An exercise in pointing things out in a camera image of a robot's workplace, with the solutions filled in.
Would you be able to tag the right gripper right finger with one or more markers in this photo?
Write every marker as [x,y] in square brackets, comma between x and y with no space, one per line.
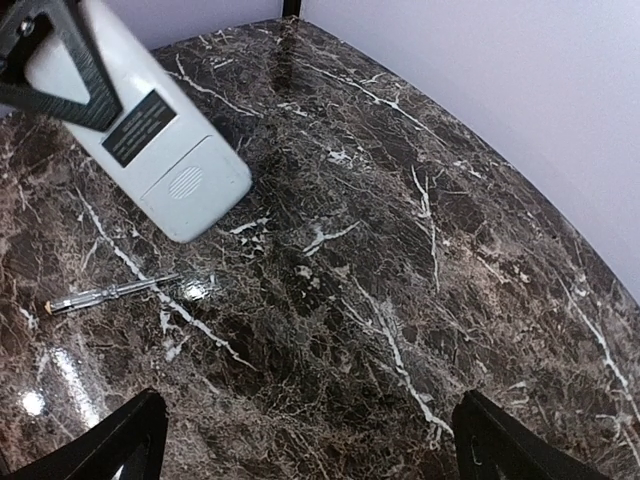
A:
[491,444]

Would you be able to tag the clear handle screwdriver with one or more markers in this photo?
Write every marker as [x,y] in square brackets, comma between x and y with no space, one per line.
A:
[93,297]

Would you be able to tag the white remote control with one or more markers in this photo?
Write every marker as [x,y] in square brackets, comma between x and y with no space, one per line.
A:
[161,150]

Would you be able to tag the left black frame post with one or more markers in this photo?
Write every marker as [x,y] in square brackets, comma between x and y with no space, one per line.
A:
[291,8]

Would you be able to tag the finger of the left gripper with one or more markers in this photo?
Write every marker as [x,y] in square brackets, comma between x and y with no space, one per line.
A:
[51,65]

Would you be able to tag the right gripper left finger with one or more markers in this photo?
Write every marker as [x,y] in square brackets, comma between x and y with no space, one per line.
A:
[128,444]

